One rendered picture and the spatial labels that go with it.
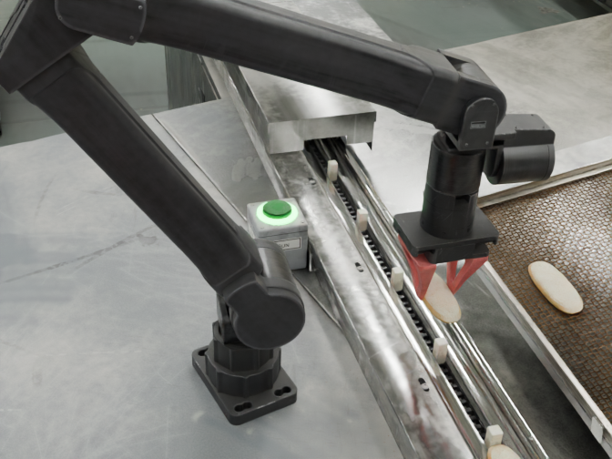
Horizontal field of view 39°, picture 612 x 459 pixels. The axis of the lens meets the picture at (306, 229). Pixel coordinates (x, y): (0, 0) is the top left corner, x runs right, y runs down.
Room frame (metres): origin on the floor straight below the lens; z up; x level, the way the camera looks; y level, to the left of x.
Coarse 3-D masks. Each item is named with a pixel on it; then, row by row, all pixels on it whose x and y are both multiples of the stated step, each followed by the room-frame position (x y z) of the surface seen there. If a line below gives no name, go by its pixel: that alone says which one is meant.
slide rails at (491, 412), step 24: (336, 192) 1.09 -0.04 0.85; (360, 192) 1.09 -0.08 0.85; (360, 240) 0.97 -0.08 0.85; (384, 240) 0.97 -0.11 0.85; (408, 264) 0.92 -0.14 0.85; (384, 288) 0.87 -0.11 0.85; (408, 288) 0.87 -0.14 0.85; (432, 360) 0.73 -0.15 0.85; (456, 360) 0.74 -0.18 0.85; (480, 384) 0.70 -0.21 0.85; (456, 408) 0.66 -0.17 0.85; (480, 408) 0.66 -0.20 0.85; (504, 432) 0.63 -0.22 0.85; (480, 456) 0.59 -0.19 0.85; (528, 456) 0.60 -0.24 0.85
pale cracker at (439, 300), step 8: (432, 280) 0.79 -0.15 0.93; (440, 280) 0.79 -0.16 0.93; (432, 288) 0.77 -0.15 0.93; (440, 288) 0.77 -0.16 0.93; (448, 288) 0.78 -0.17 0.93; (424, 296) 0.76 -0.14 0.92; (432, 296) 0.76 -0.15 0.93; (440, 296) 0.76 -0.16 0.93; (448, 296) 0.76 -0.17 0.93; (432, 304) 0.75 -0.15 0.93; (440, 304) 0.74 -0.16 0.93; (448, 304) 0.74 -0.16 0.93; (456, 304) 0.75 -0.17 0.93; (432, 312) 0.74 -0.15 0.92; (440, 312) 0.73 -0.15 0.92; (448, 312) 0.73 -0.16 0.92; (456, 312) 0.73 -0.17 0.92; (440, 320) 0.73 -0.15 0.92; (448, 320) 0.72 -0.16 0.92; (456, 320) 0.73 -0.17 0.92
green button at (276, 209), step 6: (264, 204) 0.97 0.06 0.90; (270, 204) 0.97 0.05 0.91; (276, 204) 0.97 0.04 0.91; (282, 204) 0.97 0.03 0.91; (288, 204) 0.97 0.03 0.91; (264, 210) 0.95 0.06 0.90; (270, 210) 0.95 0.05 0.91; (276, 210) 0.95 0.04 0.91; (282, 210) 0.95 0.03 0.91; (288, 210) 0.95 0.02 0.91; (270, 216) 0.94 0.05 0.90; (276, 216) 0.94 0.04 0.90; (282, 216) 0.94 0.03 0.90; (288, 216) 0.95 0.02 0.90
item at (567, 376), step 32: (608, 160) 1.06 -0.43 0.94; (512, 192) 1.01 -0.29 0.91; (576, 192) 1.01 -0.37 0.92; (608, 192) 1.00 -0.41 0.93; (512, 224) 0.95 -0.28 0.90; (576, 224) 0.94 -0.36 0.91; (608, 224) 0.93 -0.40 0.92; (608, 288) 0.81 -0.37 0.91; (544, 320) 0.77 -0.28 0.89; (576, 320) 0.76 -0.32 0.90; (608, 320) 0.76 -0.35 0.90; (544, 352) 0.71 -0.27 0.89; (608, 352) 0.71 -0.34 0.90; (576, 384) 0.66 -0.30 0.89
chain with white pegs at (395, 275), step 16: (320, 160) 1.20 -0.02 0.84; (336, 176) 1.14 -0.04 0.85; (352, 208) 1.06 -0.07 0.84; (368, 240) 0.98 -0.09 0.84; (400, 272) 0.87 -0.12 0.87; (400, 288) 0.88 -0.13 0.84; (416, 320) 0.82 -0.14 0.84; (432, 352) 0.76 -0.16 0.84; (448, 368) 0.73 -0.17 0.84; (464, 400) 0.68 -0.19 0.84; (496, 432) 0.61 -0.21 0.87
